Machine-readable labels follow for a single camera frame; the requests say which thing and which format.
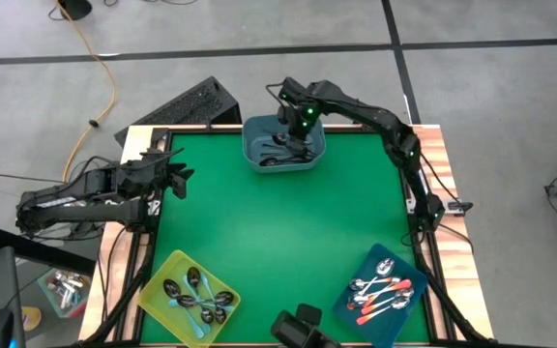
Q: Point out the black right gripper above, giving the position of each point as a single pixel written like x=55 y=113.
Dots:
x=300 y=118

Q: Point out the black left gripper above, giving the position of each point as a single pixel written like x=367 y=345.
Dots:
x=162 y=173

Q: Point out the dark steel spoon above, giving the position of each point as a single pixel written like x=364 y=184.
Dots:
x=269 y=145
x=269 y=162
x=281 y=138
x=273 y=155
x=310 y=156

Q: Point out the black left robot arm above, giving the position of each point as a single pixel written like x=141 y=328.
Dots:
x=90 y=212

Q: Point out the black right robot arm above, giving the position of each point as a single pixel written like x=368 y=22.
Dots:
x=375 y=116

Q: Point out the grey-blue plastic bin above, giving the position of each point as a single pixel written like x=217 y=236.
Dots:
x=254 y=130

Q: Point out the black table clamp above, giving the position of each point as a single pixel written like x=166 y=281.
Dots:
x=207 y=126

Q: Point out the green table mat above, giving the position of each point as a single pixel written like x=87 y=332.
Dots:
x=283 y=217

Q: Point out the black perforated computer case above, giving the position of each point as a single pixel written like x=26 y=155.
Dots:
x=196 y=104

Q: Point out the yellow-green plastic tray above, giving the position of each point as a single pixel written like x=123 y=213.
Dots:
x=157 y=299

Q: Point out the black desk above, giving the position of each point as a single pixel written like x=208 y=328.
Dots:
x=41 y=249

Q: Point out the teal bin with small items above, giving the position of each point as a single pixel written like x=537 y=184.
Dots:
x=66 y=290

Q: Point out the grey usb hub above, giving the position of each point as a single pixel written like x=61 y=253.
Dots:
x=457 y=207

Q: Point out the black handheld device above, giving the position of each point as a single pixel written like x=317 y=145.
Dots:
x=293 y=333

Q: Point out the black round stand base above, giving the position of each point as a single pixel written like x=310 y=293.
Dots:
x=75 y=7

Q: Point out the yellow tape roll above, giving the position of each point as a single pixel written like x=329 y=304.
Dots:
x=32 y=319

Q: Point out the blue plastic tray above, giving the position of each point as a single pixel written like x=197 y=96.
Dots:
x=385 y=333

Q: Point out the white metal bracket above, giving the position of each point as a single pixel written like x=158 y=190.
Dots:
x=410 y=205
x=153 y=208

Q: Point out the small black camera box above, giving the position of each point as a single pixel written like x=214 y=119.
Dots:
x=310 y=313

